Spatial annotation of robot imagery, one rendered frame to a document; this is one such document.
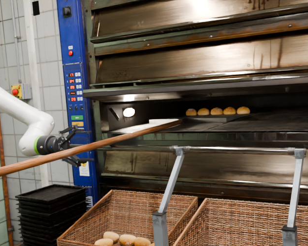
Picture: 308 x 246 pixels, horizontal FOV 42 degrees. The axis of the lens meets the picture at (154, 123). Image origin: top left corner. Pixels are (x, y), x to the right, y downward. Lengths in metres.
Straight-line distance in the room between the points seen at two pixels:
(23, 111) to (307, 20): 1.35
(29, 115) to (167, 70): 0.73
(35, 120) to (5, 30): 1.05
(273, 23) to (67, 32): 1.19
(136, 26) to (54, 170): 1.09
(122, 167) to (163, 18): 0.85
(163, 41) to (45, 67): 0.86
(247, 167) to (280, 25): 0.68
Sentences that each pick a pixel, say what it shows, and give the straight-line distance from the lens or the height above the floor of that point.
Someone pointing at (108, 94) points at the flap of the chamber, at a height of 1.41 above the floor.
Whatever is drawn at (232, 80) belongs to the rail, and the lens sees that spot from 1.82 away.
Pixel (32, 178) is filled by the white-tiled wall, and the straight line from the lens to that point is 2.85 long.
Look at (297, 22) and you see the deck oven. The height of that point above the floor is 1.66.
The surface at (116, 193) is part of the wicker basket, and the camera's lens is 2.36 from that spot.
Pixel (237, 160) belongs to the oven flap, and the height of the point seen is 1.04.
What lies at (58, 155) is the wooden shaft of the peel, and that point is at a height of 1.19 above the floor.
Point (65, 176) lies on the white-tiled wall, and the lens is 2.63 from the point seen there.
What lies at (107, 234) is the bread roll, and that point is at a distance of 2.30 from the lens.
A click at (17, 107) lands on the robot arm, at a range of 2.01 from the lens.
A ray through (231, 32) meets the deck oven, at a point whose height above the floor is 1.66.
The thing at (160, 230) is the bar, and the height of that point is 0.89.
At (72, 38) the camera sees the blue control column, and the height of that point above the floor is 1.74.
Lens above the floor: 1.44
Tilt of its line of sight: 5 degrees down
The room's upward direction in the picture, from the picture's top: 4 degrees counter-clockwise
